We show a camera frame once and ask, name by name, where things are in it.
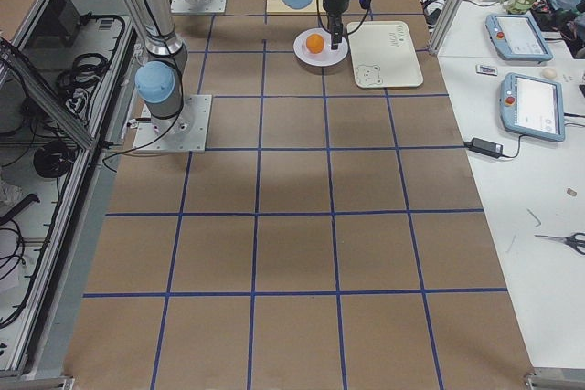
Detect near blue teach pendant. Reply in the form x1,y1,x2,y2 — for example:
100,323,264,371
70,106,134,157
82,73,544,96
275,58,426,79
499,73,566,142

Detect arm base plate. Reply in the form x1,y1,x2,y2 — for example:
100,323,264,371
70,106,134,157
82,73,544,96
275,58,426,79
171,0,227,16
133,95,212,154

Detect far blue teach pendant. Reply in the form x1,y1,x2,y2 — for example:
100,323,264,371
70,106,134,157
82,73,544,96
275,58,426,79
485,14,553,62

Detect orange fruit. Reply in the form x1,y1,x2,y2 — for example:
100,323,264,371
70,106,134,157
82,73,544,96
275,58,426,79
305,33,325,54

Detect white round plate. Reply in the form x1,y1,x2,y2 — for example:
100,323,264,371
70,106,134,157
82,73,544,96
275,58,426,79
293,28,349,67

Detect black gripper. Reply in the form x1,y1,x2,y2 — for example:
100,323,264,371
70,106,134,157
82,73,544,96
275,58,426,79
323,0,349,50

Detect black scissors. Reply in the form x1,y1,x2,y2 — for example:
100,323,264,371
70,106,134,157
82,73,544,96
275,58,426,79
536,232,585,255

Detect cream bear tray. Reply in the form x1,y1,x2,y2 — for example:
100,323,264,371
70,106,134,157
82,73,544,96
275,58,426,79
346,21,423,89

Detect blue teach pendant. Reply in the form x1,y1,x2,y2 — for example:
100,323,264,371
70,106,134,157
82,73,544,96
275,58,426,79
485,14,553,62
499,73,566,142

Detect black power adapter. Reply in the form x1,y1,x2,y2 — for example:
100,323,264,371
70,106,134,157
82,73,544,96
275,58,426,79
463,137,503,159

